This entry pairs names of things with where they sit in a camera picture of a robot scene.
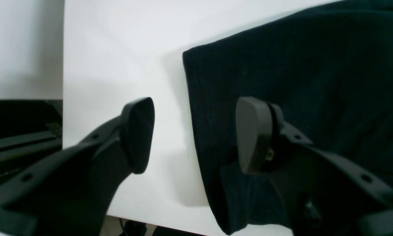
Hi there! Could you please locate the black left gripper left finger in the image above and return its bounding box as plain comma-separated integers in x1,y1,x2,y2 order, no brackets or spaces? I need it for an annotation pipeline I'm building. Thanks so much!
0,97,155,236

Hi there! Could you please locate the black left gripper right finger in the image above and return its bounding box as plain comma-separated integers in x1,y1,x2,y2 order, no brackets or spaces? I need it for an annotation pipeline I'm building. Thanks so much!
235,97,393,236

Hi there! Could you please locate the black T-shirt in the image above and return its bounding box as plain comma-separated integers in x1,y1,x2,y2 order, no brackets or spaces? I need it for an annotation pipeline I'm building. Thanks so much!
182,0,393,235

